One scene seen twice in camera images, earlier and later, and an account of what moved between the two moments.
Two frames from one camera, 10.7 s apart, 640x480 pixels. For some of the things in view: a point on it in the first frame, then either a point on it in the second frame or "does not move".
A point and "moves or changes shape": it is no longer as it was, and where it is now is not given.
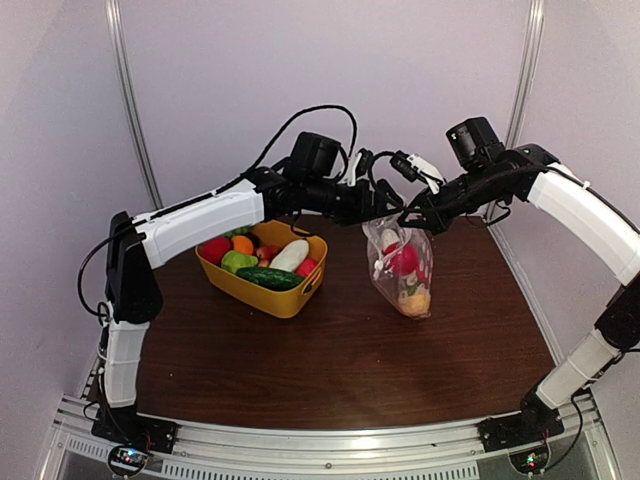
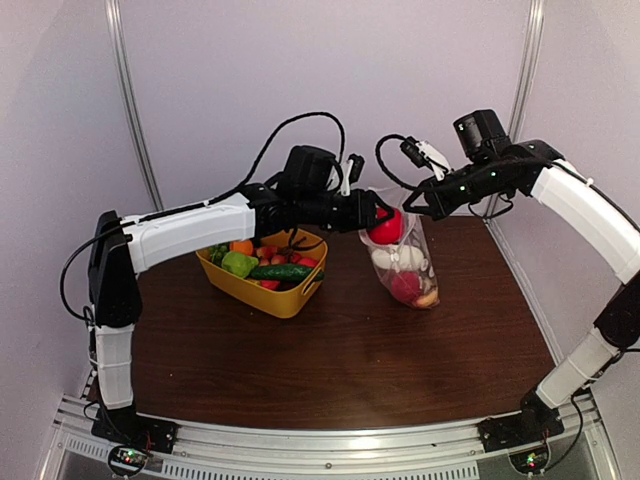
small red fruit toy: [215, 248] → [389, 231]
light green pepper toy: [233, 261] does not move
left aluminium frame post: [116, 22] does not move
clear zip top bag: [401, 261] moves or changes shape
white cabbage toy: [389, 236] → [408, 257]
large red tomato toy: [405, 261] → [406, 285]
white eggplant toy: [291, 256] → [384, 258]
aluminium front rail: [438, 451] does not move
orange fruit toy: [242, 244] does not move
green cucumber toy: [270, 279] → [284, 272]
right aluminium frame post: [528, 71] does not move
